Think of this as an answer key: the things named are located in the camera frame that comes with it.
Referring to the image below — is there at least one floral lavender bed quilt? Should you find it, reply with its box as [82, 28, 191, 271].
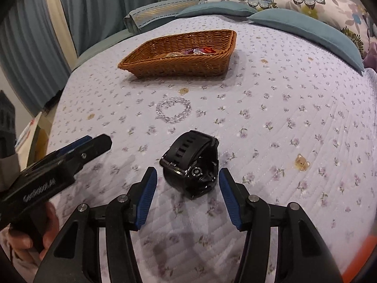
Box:
[49, 15, 376, 271]

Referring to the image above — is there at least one folded blue striped blanket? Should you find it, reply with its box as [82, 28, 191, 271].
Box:
[123, 0, 199, 34]

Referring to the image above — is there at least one silver metal hair clip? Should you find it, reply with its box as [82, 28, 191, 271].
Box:
[192, 48, 206, 54]

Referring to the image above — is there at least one clear bead bracelet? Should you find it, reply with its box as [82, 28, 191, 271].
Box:
[155, 96, 193, 124]

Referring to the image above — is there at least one person's left hand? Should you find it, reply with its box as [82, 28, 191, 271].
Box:
[6, 202, 59, 262]

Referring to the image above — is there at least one brown wicker basket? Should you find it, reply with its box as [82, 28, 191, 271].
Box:
[118, 29, 237, 79]

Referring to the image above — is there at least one blue-grey curtain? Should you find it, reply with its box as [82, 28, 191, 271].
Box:
[1, 0, 157, 114]

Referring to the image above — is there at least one teal pillow near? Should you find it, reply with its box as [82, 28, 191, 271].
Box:
[248, 8, 364, 73]

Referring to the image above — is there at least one black wrist watch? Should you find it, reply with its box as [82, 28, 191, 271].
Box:
[159, 130, 219, 200]

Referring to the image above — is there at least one teal pillow far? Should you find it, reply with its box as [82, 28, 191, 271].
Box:
[176, 1, 257, 18]

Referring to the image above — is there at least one teal pillow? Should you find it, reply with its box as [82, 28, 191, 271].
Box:
[248, 8, 364, 73]
[176, 1, 257, 18]

